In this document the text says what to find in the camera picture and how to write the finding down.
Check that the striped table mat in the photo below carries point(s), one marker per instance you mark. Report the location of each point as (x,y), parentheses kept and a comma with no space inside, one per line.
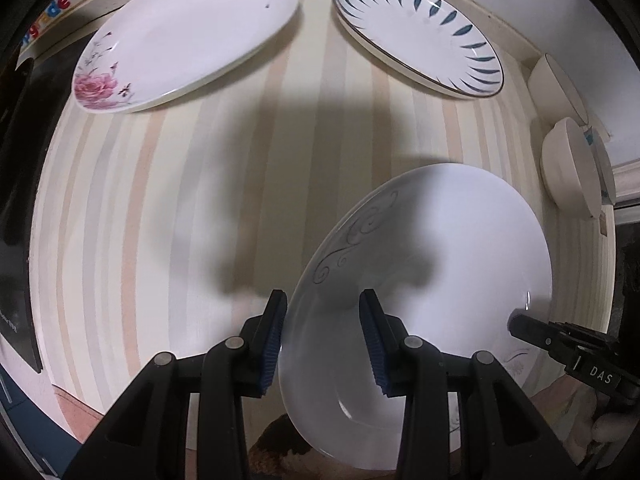
(162,230)

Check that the black induction cooktop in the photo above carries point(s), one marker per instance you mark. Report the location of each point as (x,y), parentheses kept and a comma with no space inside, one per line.
(17,171)

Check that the white plate pink flower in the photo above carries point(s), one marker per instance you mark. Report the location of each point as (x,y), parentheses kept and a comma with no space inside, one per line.
(153,51)

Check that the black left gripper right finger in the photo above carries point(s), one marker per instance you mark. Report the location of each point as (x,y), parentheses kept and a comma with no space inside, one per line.
(408,366)

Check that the white plate blue leaves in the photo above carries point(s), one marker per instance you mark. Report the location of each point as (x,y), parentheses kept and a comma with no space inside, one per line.
(428,41)

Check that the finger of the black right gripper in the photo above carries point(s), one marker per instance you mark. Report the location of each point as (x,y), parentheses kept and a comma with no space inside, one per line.
(537,332)

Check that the white plate grey swirl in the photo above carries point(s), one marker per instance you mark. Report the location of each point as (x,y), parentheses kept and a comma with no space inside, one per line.
(450,249)

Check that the white bowl black rim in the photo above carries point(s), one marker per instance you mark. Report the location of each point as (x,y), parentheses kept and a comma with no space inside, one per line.
(554,94)

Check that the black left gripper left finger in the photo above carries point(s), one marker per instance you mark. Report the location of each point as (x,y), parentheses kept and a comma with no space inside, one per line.
(240,367)

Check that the plain white bowl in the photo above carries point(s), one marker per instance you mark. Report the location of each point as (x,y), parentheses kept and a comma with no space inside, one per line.
(570,172)

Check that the white bowl coloured dots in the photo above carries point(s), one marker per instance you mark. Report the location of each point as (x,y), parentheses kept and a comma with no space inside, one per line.
(603,164)

